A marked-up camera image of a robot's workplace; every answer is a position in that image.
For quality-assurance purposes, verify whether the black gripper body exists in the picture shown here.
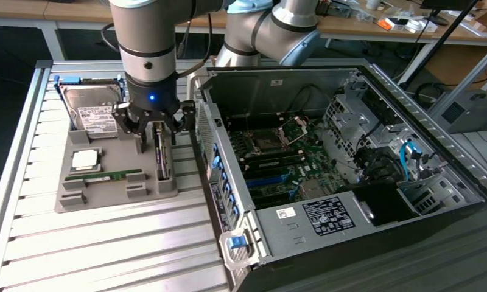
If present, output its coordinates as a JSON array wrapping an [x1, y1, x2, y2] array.
[[125, 75, 182, 119]]

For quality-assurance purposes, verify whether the graphics card with metal bracket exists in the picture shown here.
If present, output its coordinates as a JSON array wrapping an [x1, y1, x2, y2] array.
[[150, 120, 174, 181]]

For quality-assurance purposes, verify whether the silver hard disk drive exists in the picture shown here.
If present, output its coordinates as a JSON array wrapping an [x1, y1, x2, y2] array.
[[60, 84, 128, 139]]

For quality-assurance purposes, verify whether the grey parts rack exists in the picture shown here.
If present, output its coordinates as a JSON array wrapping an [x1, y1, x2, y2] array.
[[54, 100, 178, 214]]

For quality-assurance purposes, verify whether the silver CPU chip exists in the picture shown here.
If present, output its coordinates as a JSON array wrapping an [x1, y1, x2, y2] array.
[[70, 150, 100, 171]]

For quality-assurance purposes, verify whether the green RAM stick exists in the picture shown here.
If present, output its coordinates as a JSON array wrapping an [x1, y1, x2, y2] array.
[[64, 169, 142, 183]]

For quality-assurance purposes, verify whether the CPU socket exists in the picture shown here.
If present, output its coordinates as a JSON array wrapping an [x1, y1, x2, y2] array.
[[247, 129, 287, 153]]

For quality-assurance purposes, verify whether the black RAM slot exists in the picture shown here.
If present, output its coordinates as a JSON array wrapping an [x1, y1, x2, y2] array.
[[239, 151, 301, 162]]

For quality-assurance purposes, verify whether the black labelled RAM stick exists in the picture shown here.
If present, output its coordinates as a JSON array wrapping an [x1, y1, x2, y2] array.
[[243, 158, 305, 172]]

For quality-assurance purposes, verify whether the open socket cover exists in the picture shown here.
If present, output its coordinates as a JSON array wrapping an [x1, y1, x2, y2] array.
[[277, 117, 309, 144]]

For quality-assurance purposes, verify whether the blue expansion slot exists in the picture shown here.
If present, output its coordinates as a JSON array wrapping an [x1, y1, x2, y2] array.
[[245, 173, 291, 188]]

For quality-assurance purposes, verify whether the black expansion slot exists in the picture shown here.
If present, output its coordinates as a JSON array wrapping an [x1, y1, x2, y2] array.
[[251, 191, 297, 205]]

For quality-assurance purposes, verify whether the green motherboard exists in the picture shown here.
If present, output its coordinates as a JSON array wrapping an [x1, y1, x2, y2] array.
[[227, 112, 349, 210]]

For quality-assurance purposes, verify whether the perforated metal drive cage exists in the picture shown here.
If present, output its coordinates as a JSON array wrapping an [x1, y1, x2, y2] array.
[[323, 92, 391, 159]]

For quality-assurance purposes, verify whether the wooden desk with grey legs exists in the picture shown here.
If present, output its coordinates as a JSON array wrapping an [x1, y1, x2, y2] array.
[[0, 0, 228, 60]]

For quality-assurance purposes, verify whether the blue case latch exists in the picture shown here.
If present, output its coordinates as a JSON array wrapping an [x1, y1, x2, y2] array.
[[225, 235, 247, 249]]

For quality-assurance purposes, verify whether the grey power supply unit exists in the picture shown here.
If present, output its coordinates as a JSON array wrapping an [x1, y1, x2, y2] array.
[[253, 190, 376, 259]]

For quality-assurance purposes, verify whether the cluttered wooden desk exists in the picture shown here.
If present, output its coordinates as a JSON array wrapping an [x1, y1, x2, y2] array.
[[320, 0, 487, 86]]

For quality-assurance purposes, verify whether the open black PC case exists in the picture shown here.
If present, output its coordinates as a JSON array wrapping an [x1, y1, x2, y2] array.
[[185, 57, 487, 292]]

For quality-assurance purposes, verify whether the flat white box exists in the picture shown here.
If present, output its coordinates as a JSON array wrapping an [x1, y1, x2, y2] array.
[[403, 19, 439, 34]]

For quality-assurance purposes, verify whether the metal disk bay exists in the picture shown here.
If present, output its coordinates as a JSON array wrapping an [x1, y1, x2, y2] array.
[[395, 173, 486, 217]]

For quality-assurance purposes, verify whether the black slanted tripod pole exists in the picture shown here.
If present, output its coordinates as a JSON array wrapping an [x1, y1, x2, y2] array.
[[396, 0, 484, 89]]

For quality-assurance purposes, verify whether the black monitor stand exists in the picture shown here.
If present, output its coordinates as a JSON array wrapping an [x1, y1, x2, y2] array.
[[420, 0, 451, 27]]

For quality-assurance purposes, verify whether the grey computer tower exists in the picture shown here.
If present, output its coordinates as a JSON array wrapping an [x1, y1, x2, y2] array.
[[428, 89, 487, 134]]

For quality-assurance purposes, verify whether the black hanging robot cable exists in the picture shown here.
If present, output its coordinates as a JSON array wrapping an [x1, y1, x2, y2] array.
[[173, 13, 214, 80]]

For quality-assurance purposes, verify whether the black looped wire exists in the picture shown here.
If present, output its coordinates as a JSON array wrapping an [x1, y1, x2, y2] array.
[[287, 84, 329, 118]]

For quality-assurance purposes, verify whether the blue disk wire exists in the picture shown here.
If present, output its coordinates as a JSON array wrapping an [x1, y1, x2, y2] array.
[[399, 138, 421, 183]]

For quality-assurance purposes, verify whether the coiled black cable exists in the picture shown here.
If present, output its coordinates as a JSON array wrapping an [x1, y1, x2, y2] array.
[[413, 82, 445, 106]]

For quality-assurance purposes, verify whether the aluminium profile frame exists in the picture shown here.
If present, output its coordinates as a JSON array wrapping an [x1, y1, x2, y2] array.
[[450, 50, 487, 101]]

